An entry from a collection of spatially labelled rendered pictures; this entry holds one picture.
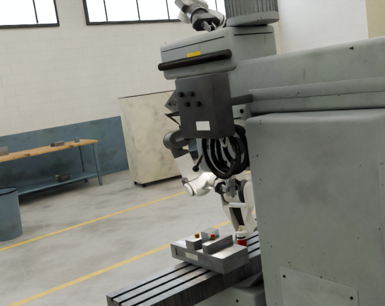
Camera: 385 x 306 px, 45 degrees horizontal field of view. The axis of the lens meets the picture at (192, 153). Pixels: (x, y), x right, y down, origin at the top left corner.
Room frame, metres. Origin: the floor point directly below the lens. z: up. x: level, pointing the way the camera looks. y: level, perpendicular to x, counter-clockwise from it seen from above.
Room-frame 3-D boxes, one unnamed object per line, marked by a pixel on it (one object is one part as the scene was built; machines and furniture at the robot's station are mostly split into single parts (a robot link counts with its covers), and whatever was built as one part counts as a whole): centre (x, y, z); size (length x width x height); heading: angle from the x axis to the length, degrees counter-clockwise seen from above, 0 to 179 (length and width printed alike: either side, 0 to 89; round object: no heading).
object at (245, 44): (2.01, -0.16, 1.81); 0.47 x 0.26 x 0.16; 37
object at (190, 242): (1.98, 0.01, 1.02); 0.15 x 0.06 x 0.04; 129
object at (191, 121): (1.58, -0.06, 1.62); 0.20 x 0.09 x 0.21; 37
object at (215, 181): (2.11, -0.12, 1.22); 0.13 x 0.12 x 0.10; 105
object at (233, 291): (2.02, -0.15, 0.79); 0.50 x 0.35 x 0.12; 37
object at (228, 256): (1.96, -0.01, 0.98); 0.35 x 0.15 x 0.11; 39
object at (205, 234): (1.93, -0.03, 1.04); 0.06 x 0.05 x 0.06; 129
